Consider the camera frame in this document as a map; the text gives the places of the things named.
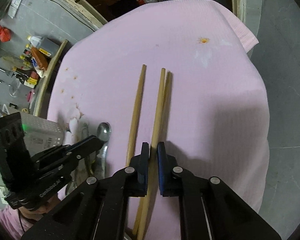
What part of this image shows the white perforated utensil holder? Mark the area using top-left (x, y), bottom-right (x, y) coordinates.
top-left (21, 113), bottom-right (64, 156)

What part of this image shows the red plastic bag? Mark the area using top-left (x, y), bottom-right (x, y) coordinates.
top-left (0, 26), bottom-right (12, 42)

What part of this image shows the left hand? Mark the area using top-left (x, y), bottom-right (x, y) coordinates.
top-left (19, 194), bottom-right (61, 218)

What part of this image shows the wooden chopstick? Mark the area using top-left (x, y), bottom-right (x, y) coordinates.
top-left (126, 64), bottom-right (147, 166)
top-left (132, 71), bottom-right (172, 235)
top-left (136, 68), bottom-right (166, 240)

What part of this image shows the silver spoon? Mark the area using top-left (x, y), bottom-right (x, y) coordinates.
top-left (94, 122), bottom-right (111, 180)

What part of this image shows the silver ornate handle knife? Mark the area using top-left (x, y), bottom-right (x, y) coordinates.
top-left (74, 123), bottom-right (93, 184)

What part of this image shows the pink floral tablecloth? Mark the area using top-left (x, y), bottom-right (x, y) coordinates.
top-left (46, 0), bottom-right (271, 240)

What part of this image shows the wooden shelf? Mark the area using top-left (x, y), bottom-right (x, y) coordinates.
top-left (32, 40), bottom-right (68, 116)

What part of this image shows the soy sauce bottle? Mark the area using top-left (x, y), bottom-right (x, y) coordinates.
top-left (27, 35), bottom-right (59, 58)

